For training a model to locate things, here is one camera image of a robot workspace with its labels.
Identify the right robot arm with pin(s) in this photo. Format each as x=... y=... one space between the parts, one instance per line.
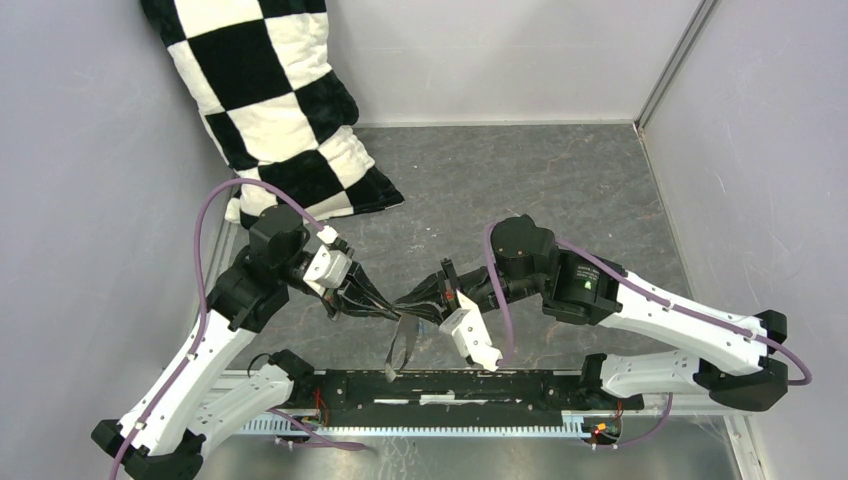
x=728 y=357

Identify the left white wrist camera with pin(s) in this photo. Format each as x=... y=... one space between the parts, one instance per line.
x=330 y=263

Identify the white slotted cable duct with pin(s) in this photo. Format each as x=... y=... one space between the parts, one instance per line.
x=568 y=426

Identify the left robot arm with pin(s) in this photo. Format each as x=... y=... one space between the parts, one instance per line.
x=169 y=433

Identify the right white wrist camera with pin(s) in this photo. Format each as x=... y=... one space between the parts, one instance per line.
x=467 y=328

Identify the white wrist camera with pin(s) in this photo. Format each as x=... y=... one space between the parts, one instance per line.
x=467 y=328
x=330 y=263

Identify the black white checkered pillow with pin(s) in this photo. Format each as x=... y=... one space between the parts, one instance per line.
x=274 y=107

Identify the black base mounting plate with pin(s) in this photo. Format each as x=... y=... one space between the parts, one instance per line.
x=450 y=398

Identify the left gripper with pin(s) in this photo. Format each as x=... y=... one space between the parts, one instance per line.
x=357 y=294

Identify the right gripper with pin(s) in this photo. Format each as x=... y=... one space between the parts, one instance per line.
x=434 y=289

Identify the aluminium frame rail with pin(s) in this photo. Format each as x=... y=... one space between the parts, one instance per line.
x=685 y=44

